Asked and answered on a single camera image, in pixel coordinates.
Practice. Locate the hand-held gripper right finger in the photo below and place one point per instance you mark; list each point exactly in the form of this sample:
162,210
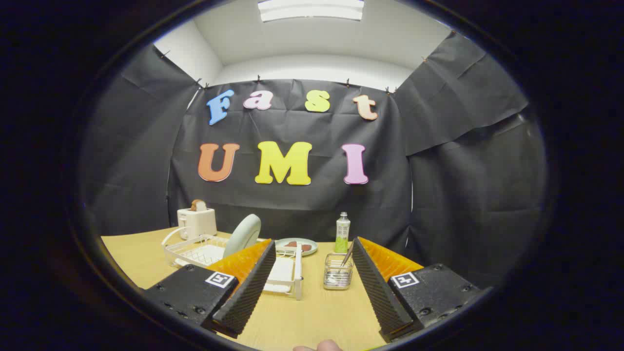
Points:
380,292

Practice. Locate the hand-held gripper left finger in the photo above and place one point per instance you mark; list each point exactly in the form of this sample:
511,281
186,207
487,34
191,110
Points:
248,297

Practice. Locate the pale green meat plate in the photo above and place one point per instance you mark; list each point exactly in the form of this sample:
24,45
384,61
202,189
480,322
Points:
314,248

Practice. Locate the white drain tray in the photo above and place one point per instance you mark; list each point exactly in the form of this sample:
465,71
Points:
280,275

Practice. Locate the green tea bottle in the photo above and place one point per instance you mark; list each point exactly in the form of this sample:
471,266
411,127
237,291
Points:
342,234

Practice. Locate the cream white toaster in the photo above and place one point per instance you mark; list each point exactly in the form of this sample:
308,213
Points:
197,223

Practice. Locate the brown bread slice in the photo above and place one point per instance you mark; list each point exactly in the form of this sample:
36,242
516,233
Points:
198,204

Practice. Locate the ceiling light panel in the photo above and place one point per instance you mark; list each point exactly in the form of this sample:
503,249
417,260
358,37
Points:
312,9

